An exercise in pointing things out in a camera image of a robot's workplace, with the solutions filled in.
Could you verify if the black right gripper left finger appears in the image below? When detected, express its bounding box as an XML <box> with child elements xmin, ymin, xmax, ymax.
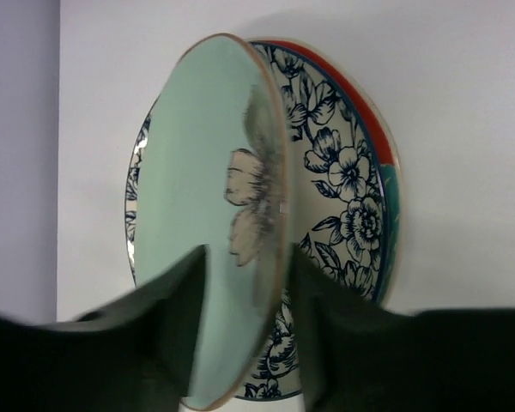
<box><xmin>0</xmin><ymin>245</ymin><xmax>206</xmax><ymax>411</ymax></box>

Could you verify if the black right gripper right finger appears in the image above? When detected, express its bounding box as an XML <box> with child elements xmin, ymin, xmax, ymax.
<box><xmin>288</xmin><ymin>248</ymin><xmax>515</xmax><ymax>412</ymax></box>

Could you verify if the white blue patterned plate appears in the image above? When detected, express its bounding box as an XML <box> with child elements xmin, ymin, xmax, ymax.
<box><xmin>124</xmin><ymin>33</ymin><xmax>393</xmax><ymax>411</ymax></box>

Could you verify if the red plate with teal flower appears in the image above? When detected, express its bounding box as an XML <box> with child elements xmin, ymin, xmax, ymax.
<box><xmin>252</xmin><ymin>39</ymin><xmax>401</xmax><ymax>303</ymax></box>

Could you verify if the green plate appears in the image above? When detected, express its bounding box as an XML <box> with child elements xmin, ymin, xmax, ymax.
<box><xmin>134</xmin><ymin>33</ymin><xmax>291</xmax><ymax>410</ymax></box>

